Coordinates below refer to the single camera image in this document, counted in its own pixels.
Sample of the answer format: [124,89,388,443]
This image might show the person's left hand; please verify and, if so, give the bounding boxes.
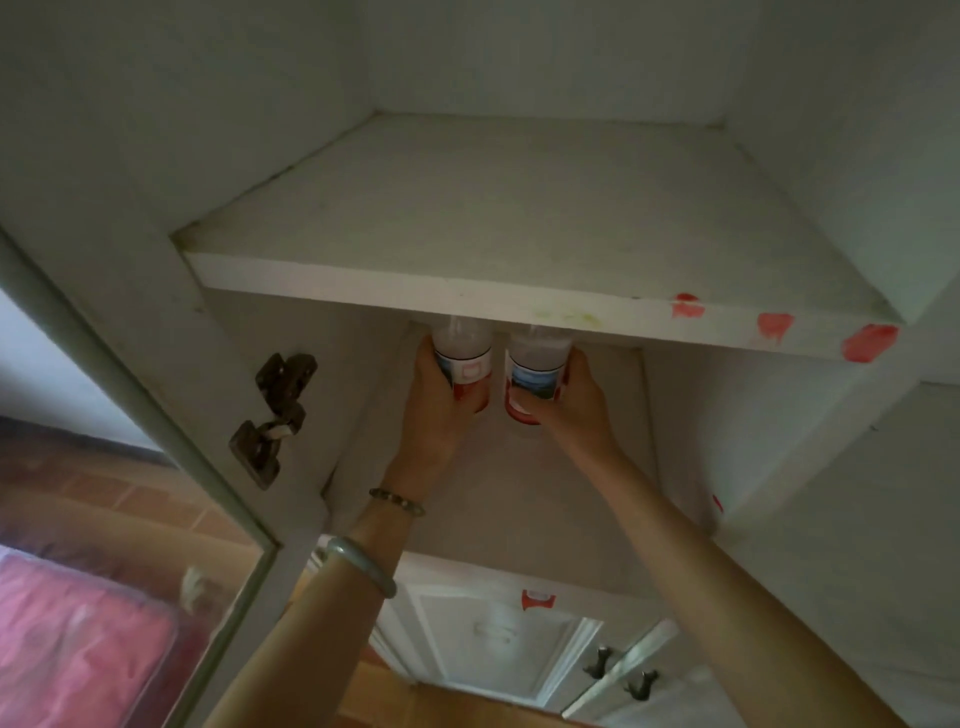
[403,333,494,485]

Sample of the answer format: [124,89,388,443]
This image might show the person's right hand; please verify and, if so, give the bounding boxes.
[510,348,625,470]

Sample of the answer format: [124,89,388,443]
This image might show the plastic bottle with blue label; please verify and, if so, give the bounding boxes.
[503,324,576,427]

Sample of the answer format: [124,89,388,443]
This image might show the plastic bottle with red label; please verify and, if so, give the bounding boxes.
[430,315,496,415]

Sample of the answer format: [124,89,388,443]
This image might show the person's right forearm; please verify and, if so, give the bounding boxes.
[571,444,910,728]

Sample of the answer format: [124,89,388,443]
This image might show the person's left forearm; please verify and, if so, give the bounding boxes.
[201,453,455,728]

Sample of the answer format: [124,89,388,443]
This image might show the white cupboard shelf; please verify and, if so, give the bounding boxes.
[171,112,906,367]

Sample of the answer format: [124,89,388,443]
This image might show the pale green jade bangle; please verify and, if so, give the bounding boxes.
[313,533,399,601]

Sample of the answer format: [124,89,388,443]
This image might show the dark metal door hinge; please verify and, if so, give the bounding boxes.
[228,351,319,492]

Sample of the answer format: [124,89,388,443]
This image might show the white panelled lower cupboard door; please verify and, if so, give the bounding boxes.
[561,618,721,728]
[369,576,603,711]

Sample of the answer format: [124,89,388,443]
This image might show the white wooden cupboard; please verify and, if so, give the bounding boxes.
[0,0,960,728]

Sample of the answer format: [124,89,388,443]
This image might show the glass cupboard door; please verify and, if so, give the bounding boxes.
[0,225,285,728]

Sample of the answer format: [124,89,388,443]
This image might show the pink bedding in plastic bag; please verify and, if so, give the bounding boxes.
[0,549,183,728]

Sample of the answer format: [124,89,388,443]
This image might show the beaded bracelet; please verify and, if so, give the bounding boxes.
[367,487,427,519]

